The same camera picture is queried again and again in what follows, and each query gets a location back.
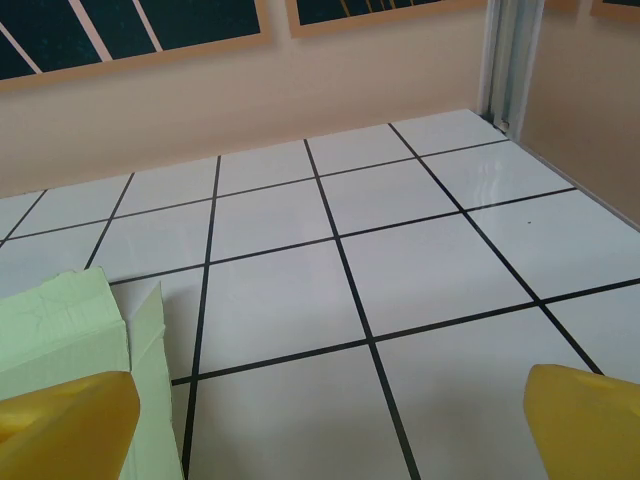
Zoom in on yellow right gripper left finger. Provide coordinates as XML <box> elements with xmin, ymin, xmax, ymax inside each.
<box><xmin>0</xmin><ymin>370</ymin><xmax>141</xmax><ymax>480</ymax></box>

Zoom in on light green paper box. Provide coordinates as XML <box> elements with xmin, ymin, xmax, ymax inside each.
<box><xmin>0</xmin><ymin>267</ymin><xmax>184</xmax><ymax>480</ymax></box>

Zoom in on dark floral wall panel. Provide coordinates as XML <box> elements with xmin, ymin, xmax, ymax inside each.
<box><xmin>0</xmin><ymin>0</ymin><xmax>275</xmax><ymax>92</ymax></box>
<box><xmin>287</xmin><ymin>0</ymin><xmax>489</xmax><ymax>39</ymax></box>

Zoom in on aluminium frame post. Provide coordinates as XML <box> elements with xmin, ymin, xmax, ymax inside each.
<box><xmin>478</xmin><ymin>0</ymin><xmax>540</xmax><ymax>133</ymax></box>

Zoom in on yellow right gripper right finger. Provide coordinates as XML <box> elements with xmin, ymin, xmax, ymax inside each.
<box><xmin>523</xmin><ymin>363</ymin><xmax>640</xmax><ymax>480</ymax></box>

